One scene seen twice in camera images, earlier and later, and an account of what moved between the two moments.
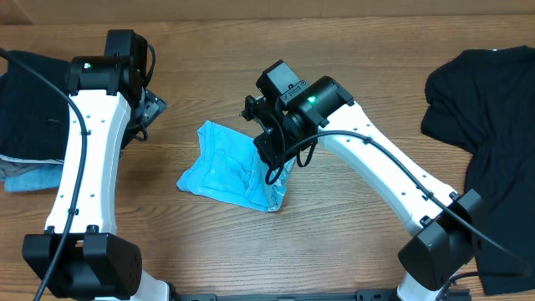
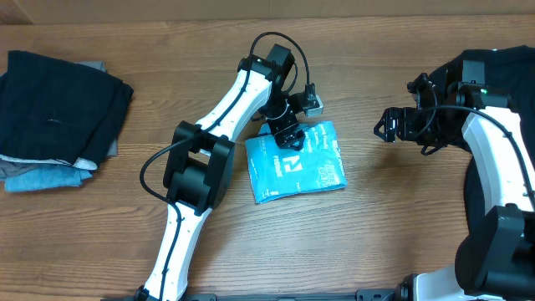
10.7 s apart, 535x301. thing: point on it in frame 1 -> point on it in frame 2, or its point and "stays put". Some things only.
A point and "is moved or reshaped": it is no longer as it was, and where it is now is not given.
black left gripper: (155, 105) -> (287, 140)
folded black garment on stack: (34, 114) stays put
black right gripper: (274, 152) -> (407, 115)
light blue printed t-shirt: (227, 165) is moved or reshaped
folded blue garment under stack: (33, 180) stays put
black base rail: (362, 295) stays put
